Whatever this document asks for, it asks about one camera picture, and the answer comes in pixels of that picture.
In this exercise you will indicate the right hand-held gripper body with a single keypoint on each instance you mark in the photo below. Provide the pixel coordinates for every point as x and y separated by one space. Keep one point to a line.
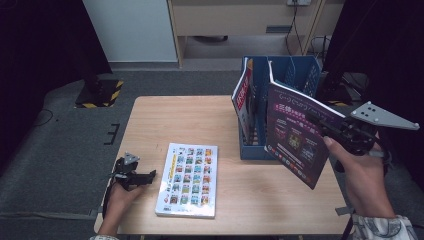
363 140

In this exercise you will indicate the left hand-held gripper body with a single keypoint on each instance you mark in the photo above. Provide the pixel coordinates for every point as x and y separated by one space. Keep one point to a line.
125 171

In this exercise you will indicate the white magazine with grey spine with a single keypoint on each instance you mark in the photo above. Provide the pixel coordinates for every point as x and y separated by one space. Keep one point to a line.
186 180

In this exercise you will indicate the blue file rack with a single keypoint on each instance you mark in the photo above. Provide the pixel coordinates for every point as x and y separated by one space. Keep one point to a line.
253 151

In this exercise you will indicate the red magazine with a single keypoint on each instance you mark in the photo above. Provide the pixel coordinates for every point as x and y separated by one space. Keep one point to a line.
242 100

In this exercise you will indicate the person's left hand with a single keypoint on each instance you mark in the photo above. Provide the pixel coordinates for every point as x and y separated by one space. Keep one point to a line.
118 203

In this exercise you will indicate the person's right hand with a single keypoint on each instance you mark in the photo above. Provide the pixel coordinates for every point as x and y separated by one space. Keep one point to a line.
365 186

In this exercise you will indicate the black yellow striped stand base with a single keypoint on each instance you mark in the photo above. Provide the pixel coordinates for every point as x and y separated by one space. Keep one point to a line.
100 95
333 95

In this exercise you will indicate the black floor tape mark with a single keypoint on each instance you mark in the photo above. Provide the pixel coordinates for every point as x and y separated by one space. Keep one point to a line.
113 134

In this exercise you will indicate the grey tape piece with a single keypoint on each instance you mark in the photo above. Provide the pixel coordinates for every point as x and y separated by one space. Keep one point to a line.
96 212
341 211

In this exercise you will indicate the black curtain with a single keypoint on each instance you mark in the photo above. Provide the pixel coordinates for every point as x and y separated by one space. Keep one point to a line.
393 50
40 50

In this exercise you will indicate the white power socket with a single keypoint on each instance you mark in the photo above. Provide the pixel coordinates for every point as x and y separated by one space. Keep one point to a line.
299 2

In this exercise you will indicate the white cabinet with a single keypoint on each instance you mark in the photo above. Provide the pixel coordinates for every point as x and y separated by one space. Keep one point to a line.
133 30

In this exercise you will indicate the light wooden cabinet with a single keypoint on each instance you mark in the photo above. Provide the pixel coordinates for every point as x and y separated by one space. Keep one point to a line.
216 20

